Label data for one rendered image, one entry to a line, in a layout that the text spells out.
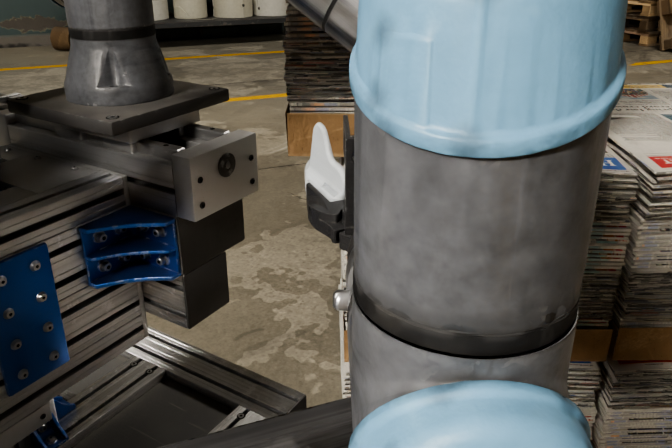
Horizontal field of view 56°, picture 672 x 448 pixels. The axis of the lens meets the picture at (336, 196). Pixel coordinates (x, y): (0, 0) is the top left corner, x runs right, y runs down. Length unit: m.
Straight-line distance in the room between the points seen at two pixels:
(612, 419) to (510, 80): 0.68
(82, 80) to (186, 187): 0.21
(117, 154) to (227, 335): 0.99
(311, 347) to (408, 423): 1.56
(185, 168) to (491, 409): 0.68
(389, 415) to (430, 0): 0.12
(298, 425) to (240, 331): 1.49
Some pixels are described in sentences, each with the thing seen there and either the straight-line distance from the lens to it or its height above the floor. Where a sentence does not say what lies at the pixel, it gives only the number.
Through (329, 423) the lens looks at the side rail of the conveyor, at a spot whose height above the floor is 0.80.
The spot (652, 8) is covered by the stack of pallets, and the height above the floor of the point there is 0.37.
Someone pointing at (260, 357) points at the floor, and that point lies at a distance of 1.73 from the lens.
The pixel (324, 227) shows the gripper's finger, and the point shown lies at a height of 0.85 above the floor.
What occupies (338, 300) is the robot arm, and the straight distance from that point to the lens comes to 0.29.
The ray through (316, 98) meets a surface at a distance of 0.59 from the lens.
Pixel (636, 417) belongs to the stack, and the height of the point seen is 0.53.
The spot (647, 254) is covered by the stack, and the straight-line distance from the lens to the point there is 0.71.
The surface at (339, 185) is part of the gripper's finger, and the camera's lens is 0.43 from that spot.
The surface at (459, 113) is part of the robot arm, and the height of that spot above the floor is 0.99.
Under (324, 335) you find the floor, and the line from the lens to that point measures 1.80.
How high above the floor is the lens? 1.03
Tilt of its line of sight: 23 degrees down
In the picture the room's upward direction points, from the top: straight up
